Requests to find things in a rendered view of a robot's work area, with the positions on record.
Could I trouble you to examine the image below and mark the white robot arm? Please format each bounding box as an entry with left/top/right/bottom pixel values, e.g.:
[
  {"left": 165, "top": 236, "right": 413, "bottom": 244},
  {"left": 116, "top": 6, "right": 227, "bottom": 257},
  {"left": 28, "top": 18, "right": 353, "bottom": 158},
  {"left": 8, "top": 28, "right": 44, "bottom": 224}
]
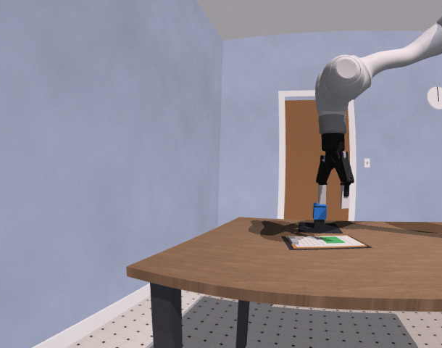
[{"left": 315, "top": 16, "right": 442, "bottom": 135}]

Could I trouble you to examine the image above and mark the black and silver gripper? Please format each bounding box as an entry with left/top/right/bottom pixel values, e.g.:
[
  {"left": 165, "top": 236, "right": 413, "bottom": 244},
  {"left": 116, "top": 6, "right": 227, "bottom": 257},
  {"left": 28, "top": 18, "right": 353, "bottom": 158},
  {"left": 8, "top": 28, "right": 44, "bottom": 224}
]
[{"left": 316, "top": 133, "right": 354, "bottom": 209}]

